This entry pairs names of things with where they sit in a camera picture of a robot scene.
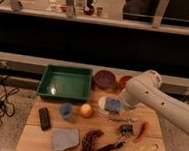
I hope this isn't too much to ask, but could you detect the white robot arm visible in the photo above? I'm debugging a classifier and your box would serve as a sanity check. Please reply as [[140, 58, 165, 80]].
[[120, 69, 189, 135]]

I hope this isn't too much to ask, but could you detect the blue plastic cup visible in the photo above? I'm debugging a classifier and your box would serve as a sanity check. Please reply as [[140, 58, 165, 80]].
[[59, 102, 73, 120]]

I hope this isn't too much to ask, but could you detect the purple bowl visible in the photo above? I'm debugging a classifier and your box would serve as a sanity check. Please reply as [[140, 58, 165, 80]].
[[93, 70, 116, 89]]

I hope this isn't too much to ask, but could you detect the green plastic tray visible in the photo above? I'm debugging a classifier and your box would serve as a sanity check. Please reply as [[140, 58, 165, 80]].
[[36, 65, 92, 102]]

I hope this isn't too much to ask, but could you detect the orange fruit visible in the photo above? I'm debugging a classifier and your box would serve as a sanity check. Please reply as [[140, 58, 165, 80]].
[[79, 103, 93, 118]]

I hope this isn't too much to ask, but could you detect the small dark toy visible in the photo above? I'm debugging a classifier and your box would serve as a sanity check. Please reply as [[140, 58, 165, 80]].
[[119, 124, 133, 134]]

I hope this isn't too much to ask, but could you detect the wooden board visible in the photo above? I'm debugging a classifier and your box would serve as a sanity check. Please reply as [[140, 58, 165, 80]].
[[16, 90, 166, 151]]

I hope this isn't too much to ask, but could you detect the dark red grape bunch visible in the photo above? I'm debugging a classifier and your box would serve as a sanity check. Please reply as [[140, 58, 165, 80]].
[[81, 129, 104, 151]]

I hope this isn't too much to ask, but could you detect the black remote control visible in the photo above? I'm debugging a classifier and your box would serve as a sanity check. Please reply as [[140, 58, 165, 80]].
[[38, 107, 51, 130]]

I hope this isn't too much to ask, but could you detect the grey-blue cloth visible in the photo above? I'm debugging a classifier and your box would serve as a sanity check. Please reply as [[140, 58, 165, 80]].
[[51, 128, 80, 151]]

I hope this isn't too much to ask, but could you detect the red chili pepper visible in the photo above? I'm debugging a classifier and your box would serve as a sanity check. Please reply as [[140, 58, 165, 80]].
[[134, 122, 150, 142]]

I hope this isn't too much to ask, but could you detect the black-handled brush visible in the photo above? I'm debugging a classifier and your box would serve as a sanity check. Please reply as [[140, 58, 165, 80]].
[[95, 136, 127, 151]]

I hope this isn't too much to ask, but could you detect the black power adapter with cables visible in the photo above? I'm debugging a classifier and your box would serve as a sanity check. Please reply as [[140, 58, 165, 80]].
[[0, 66, 19, 128]]

